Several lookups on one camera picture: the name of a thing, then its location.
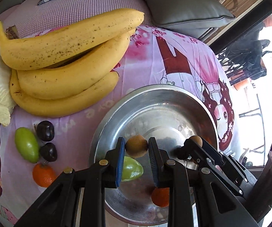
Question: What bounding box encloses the dark red cherry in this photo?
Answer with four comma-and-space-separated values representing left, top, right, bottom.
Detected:
35, 120, 55, 141
39, 142, 58, 162

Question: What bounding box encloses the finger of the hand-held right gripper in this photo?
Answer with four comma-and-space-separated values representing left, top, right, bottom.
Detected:
184, 138, 248, 196
201, 139, 233, 163

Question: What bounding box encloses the mandarin orange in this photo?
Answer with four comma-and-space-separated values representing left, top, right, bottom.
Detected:
151, 187, 170, 207
32, 163, 57, 188

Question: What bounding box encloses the grey leather cushion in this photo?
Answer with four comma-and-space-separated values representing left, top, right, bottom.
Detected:
139, 0, 236, 39

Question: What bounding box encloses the yellow banana bunch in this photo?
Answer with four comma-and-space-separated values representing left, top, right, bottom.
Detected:
0, 8, 145, 118

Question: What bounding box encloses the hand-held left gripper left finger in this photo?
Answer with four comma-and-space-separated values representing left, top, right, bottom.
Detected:
14, 137, 126, 227

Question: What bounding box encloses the stainless steel bowl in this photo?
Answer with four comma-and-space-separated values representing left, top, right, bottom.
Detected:
89, 84, 219, 226

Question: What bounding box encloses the brown longan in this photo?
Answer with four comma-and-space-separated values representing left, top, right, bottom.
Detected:
125, 135, 149, 158
189, 135, 203, 148

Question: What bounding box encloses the green jujube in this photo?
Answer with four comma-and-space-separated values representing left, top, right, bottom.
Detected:
14, 127, 40, 164
122, 156, 144, 182

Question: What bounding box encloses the black door frame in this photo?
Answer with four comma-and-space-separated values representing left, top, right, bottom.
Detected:
207, 0, 272, 55

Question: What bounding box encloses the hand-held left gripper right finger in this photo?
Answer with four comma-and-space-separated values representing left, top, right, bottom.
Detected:
148, 137, 260, 227

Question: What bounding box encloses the orange plant pot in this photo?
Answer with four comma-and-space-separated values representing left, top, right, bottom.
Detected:
233, 78, 250, 91

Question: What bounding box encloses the pink printed blanket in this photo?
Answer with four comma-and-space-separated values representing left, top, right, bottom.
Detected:
0, 25, 243, 227

